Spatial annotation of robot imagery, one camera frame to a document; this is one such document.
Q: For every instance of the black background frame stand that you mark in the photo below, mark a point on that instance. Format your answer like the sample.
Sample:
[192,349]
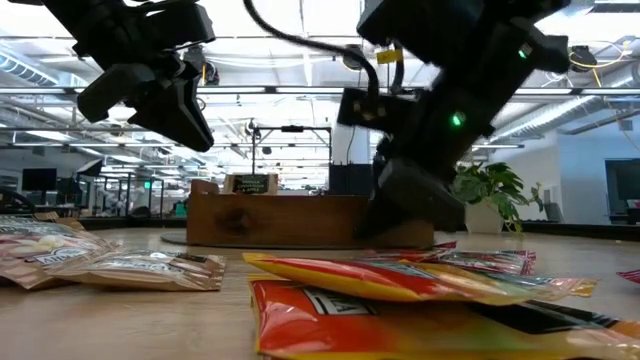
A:
[292,128]

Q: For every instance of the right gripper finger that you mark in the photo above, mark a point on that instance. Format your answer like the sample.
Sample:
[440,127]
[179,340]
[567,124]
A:
[425,200]
[377,222]

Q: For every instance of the green potted plant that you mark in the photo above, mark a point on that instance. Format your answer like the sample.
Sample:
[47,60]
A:
[495,187]

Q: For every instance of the white building column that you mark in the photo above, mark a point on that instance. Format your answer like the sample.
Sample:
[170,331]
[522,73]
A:
[350,150]

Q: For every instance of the black desk monitor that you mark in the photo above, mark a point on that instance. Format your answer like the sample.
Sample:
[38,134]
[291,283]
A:
[39,180]

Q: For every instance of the black background cabinet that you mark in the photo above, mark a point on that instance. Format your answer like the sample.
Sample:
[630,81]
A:
[350,180]

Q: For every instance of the long ceiling light strip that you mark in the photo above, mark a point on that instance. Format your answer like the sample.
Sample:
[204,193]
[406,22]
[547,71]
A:
[280,90]

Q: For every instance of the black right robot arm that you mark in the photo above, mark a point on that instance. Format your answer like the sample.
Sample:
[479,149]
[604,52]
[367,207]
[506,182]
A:
[425,25]

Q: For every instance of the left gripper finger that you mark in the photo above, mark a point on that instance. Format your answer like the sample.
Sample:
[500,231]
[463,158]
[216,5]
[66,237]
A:
[197,115]
[165,117]

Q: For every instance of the brown wooden compartment box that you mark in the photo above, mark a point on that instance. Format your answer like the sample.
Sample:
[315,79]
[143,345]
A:
[280,220]

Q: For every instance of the grey round woven placemat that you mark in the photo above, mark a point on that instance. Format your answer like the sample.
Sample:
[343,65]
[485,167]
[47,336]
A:
[172,239]

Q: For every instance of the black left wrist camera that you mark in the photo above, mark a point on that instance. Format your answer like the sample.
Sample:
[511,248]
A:
[110,92]

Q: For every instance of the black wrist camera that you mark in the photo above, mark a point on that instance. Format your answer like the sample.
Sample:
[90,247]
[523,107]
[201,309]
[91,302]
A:
[110,92]
[380,112]

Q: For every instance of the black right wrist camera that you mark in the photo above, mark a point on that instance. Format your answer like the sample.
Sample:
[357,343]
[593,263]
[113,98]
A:
[380,112]

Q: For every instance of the yellow mango tea packet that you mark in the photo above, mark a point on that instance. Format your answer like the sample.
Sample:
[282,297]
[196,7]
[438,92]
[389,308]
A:
[350,280]
[310,330]

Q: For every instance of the dark wall screen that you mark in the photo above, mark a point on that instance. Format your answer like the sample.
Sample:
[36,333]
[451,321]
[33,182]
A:
[622,180]

